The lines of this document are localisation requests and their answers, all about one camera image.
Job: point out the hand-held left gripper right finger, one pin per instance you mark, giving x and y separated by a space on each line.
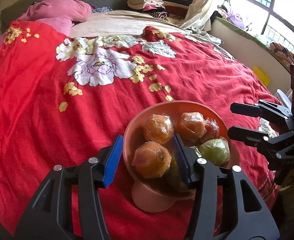
180 160

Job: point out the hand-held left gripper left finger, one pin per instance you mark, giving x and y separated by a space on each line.
111 160

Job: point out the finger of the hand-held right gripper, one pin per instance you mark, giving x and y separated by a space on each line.
244 135
247 110

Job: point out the pink plastic bowl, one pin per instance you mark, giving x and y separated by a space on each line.
134 140

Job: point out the small reddish orange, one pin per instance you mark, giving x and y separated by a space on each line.
211 130

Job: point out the yellow flat item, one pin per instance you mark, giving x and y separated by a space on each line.
261 76

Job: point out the red floral blanket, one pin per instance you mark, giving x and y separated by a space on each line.
61 130

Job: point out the white window ledge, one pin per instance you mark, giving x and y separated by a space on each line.
237 45

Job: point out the brown patterned cushion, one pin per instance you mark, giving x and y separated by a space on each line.
286 53

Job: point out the dark olive cloth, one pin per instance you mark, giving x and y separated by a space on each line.
293 200

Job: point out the crumpled pale garment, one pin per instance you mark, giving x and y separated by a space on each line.
202 33

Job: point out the clothes heap on ledge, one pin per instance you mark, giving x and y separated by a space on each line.
233 15

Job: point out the window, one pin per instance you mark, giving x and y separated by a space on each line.
274 5

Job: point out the cream curtain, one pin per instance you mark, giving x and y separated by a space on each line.
207 2

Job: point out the beige bed sheet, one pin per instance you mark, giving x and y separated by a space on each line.
126 22

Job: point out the pile of folded clothes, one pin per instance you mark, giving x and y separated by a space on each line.
149 6

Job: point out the blue patterned cloth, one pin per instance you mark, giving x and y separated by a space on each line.
100 9

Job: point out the pink quilt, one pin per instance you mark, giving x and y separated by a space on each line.
61 10

